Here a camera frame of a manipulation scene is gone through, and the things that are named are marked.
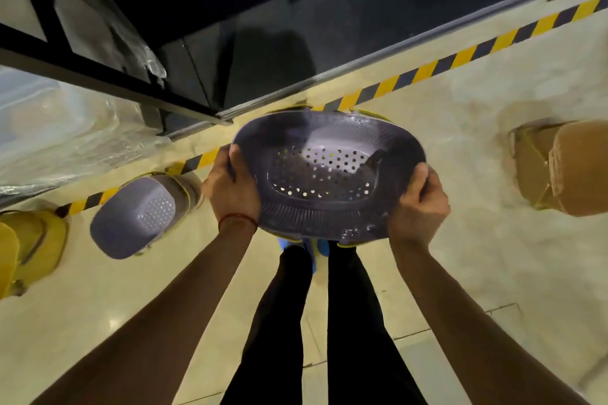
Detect person's right hand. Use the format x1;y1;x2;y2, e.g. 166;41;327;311
387;162;451;249

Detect person's left hand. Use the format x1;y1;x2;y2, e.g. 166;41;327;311
201;143;262;232

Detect purple plastic basket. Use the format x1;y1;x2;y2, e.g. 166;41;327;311
89;171;203;261
231;105;427;249

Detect tan plastic basket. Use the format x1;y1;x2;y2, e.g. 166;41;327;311
508;118;608;218

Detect black metal shelf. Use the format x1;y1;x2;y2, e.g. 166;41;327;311
0;0;608;144

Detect yellow plastic basket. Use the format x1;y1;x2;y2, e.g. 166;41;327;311
0;209;70;300

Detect person's right forearm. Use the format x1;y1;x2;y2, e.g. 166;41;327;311
389;236;592;405

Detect person's left forearm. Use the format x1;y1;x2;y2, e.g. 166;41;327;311
30;219;260;405

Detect black trousers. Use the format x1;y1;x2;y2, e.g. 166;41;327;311
220;242;428;405

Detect red string bracelet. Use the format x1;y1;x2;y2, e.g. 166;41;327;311
217;212;260;235

